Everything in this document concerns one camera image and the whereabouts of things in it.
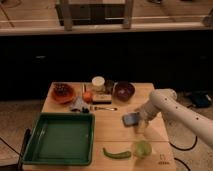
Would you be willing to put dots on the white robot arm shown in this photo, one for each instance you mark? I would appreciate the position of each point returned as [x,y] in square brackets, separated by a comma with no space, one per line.
[165,100]

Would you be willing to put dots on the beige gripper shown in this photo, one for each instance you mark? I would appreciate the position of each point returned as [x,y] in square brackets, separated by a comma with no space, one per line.
[141,126]

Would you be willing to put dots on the green plastic cup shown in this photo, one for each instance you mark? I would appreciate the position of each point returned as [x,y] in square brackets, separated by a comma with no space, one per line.
[142,149]

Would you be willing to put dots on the white lidded jar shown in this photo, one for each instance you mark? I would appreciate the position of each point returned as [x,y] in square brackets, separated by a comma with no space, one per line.
[98,83]

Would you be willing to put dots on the grey crumpled cloth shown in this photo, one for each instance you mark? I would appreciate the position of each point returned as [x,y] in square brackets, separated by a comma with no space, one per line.
[79,105]

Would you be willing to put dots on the orange bowl with grapes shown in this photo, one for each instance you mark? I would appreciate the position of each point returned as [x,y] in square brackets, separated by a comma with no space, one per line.
[62,93]

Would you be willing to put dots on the green plastic tray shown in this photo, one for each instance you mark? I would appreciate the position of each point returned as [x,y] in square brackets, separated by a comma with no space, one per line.
[61,139]

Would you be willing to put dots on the green chili pepper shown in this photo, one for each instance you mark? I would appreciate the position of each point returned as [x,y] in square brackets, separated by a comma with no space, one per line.
[121,155]

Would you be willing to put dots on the brown rectangular block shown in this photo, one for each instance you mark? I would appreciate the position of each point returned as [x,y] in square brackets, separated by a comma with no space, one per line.
[102,99]

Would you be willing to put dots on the metal fork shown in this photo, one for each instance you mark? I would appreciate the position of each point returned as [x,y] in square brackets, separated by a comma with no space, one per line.
[102,108]

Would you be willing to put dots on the dark red bowl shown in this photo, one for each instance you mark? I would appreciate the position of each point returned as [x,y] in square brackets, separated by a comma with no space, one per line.
[123,91]

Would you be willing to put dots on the orange fruit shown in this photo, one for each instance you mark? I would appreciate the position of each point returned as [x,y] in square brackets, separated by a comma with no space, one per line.
[87,96]

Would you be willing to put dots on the blue sponge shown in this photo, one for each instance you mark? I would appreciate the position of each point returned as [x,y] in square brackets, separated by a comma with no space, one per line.
[130,119]

